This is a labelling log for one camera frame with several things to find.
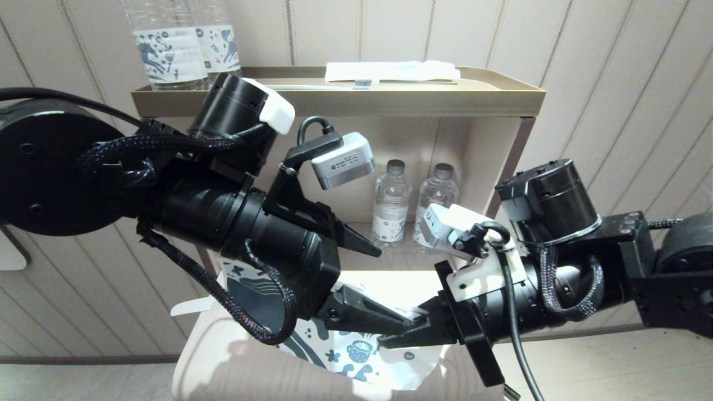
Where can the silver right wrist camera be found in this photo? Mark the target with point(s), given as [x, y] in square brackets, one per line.
[445, 223]

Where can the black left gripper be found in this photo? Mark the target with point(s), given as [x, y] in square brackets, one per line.
[295, 262]

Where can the white wrapped toothbrush packet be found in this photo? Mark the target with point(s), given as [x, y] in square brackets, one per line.
[390, 71]

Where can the small clear water bottle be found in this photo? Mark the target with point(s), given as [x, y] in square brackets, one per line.
[443, 189]
[390, 211]

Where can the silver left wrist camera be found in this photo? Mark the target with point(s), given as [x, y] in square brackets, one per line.
[342, 161]

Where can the white plastic comb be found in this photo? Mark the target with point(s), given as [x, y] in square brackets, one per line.
[192, 306]

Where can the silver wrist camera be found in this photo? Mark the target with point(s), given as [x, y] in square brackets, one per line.
[342, 161]
[445, 223]

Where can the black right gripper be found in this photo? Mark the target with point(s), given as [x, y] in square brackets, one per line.
[518, 306]

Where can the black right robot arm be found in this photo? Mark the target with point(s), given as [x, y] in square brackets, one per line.
[668, 289]

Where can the white wall mounted object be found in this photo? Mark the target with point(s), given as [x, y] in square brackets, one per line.
[11, 259]

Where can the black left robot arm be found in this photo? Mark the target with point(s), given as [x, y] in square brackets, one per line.
[44, 167]

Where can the light blue toothbrush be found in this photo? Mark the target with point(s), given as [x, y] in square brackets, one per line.
[334, 86]

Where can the brown open shelf unit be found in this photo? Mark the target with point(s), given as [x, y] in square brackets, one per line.
[418, 103]

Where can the blue horse print bag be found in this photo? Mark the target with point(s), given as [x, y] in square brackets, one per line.
[356, 362]

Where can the large clear water bottle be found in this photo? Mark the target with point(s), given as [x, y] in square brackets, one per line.
[223, 47]
[167, 55]

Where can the black table knob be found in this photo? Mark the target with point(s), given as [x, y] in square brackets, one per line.
[511, 394]

